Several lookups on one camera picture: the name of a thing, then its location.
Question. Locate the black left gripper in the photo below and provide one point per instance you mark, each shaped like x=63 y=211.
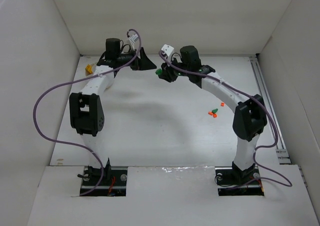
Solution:
x=139 y=61

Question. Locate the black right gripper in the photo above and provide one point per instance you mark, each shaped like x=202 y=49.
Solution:
x=168 y=73

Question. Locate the dark green lego brick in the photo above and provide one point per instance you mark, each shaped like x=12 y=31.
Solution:
x=158 y=72

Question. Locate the yellow lego block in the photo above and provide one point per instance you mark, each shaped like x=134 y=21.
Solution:
x=89 y=69

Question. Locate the dark green small lego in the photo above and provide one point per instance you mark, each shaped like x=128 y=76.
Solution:
x=214 y=111

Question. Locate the white divided round container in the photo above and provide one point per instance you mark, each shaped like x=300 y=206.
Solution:
x=93 y=69

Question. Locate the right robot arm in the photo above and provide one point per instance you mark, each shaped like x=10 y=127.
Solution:
x=249 y=117

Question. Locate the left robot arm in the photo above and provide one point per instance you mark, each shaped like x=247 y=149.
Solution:
x=86 y=112

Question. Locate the small orange lego pieces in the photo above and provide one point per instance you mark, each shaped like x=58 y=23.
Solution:
x=214 y=115

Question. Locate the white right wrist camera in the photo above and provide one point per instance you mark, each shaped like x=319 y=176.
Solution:
x=167 y=52

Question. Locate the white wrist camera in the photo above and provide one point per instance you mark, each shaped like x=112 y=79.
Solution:
x=167 y=52
x=133 y=39

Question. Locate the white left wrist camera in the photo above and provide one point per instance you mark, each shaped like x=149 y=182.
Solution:
x=133 y=39

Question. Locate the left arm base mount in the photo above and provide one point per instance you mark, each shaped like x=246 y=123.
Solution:
x=113 y=184

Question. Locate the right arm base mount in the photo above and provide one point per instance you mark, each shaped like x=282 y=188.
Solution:
x=229 y=184

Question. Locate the metal rail right side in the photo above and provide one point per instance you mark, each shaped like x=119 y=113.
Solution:
x=281 y=150

